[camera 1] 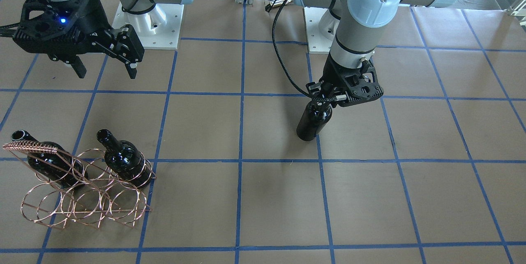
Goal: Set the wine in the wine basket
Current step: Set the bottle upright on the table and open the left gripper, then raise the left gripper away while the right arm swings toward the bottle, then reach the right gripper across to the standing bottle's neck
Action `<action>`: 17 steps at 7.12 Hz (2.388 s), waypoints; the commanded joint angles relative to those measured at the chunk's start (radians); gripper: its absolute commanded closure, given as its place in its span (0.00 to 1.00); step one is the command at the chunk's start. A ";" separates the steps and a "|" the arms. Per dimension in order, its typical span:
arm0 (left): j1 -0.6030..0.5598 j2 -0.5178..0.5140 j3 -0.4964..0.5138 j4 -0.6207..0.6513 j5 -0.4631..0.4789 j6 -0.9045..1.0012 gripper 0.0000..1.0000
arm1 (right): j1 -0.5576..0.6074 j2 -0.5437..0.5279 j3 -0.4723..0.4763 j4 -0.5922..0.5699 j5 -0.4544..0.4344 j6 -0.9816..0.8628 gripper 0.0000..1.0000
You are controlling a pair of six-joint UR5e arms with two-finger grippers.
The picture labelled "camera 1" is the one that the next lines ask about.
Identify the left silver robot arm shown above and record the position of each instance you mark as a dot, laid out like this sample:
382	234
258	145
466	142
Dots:
361	26

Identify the copper wire wine basket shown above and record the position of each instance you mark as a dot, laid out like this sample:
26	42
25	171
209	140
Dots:
97	195

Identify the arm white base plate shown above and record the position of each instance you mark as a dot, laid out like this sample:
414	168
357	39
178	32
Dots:
320	27
158	29

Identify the dark glass wine bottle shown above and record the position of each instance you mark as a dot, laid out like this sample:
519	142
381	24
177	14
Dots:
316	115

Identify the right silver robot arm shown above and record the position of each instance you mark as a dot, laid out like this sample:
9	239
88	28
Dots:
136	7

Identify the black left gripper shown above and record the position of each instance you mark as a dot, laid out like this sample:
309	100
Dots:
331	73

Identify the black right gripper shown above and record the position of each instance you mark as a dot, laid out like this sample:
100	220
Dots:
87	20

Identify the dark wine bottle in basket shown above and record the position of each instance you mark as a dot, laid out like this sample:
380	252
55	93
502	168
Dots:
57	167

